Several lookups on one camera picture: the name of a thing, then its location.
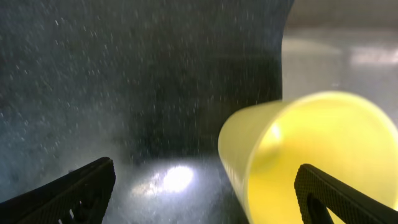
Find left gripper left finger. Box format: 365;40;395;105
0;156;117;224

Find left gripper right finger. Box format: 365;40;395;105
294;163;398;224

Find yellow cup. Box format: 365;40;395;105
217;90;398;224

